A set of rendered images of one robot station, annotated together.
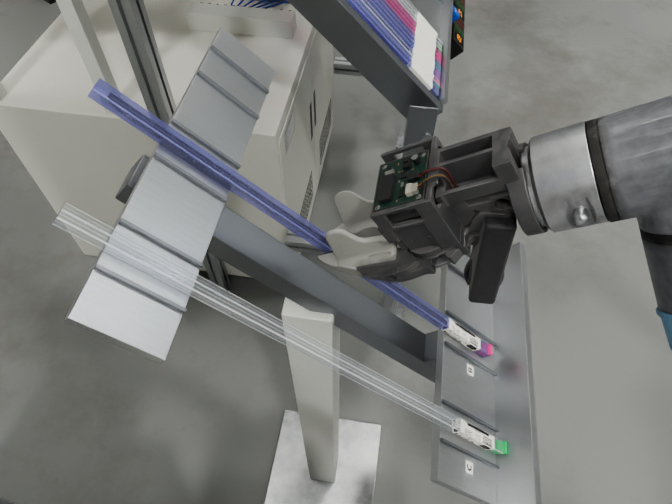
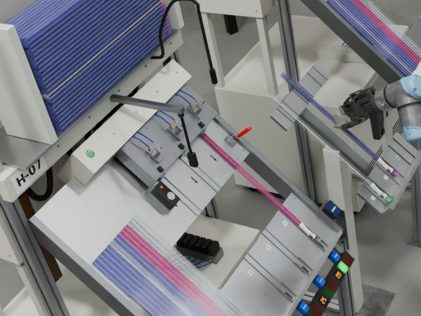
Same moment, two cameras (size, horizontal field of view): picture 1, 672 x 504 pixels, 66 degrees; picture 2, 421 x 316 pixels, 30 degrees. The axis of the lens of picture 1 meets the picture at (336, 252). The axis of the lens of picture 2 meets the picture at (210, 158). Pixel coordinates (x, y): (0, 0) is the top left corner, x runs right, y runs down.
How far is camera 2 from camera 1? 2.13 m
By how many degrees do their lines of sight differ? 28
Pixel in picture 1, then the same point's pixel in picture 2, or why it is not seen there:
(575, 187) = (380, 97)
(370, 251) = (344, 120)
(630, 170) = (388, 93)
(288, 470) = not seen: hidden behind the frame
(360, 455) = (377, 304)
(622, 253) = not seen: outside the picture
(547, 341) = not seen: outside the picture
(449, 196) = (359, 101)
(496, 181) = (367, 97)
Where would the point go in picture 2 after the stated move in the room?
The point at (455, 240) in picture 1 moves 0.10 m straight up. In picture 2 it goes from (361, 113) to (358, 86)
